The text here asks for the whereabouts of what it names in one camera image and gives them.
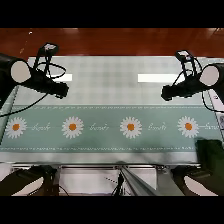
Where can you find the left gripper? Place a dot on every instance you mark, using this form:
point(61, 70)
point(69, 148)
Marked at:
point(60, 89)

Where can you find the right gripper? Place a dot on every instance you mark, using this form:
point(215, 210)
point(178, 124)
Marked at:
point(170, 91)

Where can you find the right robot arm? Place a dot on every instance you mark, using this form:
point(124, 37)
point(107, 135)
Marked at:
point(210, 76)

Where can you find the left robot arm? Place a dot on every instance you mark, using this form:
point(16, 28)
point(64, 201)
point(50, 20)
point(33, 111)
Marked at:
point(20, 71)

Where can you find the silver frame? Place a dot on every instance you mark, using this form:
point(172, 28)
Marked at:
point(136, 185)

